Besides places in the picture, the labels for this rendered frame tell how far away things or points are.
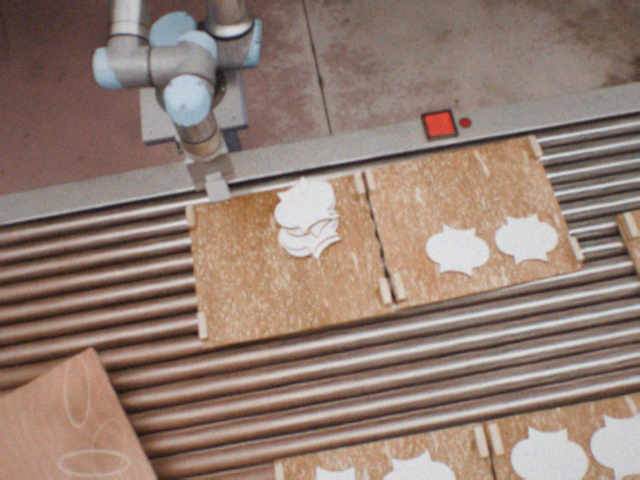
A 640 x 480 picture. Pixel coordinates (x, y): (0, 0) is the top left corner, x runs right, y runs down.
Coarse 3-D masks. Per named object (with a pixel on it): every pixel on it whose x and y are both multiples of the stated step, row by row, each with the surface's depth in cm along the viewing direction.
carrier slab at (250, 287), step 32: (256, 192) 160; (352, 192) 158; (224, 224) 157; (256, 224) 156; (352, 224) 155; (224, 256) 153; (256, 256) 153; (288, 256) 152; (320, 256) 152; (352, 256) 151; (224, 288) 150; (256, 288) 149; (288, 288) 149; (320, 288) 149; (352, 288) 148; (224, 320) 147; (256, 320) 146; (288, 320) 146; (320, 320) 145; (352, 320) 146
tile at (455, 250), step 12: (444, 228) 152; (432, 240) 151; (444, 240) 151; (456, 240) 150; (468, 240) 150; (480, 240) 150; (432, 252) 149; (444, 252) 149; (456, 252) 149; (468, 252) 149; (480, 252) 149; (444, 264) 148; (456, 264) 148; (468, 264) 148; (480, 264) 148; (468, 276) 147
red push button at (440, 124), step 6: (438, 114) 167; (444, 114) 167; (426, 120) 166; (432, 120) 166; (438, 120) 166; (444, 120) 166; (450, 120) 166; (432, 126) 165; (438, 126) 165; (444, 126) 165; (450, 126) 165; (432, 132) 165; (438, 132) 165; (444, 132) 165; (450, 132) 164
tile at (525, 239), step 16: (512, 224) 151; (528, 224) 151; (544, 224) 151; (496, 240) 150; (512, 240) 150; (528, 240) 149; (544, 240) 149; (512, 256) 149; (528, 256) 148; (544, 256) 147
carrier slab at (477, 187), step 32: (416, 160) 161; (448, 160) 160; (480, 160) 160; (512, 160) 159; (384, 192) 158; (416, 192) 157; (448, 192) 157; (480, 192) 156; (512, 192) 156; (544, 192) 155; (384, 224) 154; (416, 224) 154; (448, 224) 153; (480, 224) 153; (416, 256) 150; (416, 288) 147; (448, 288) 147; (480, 288) 146
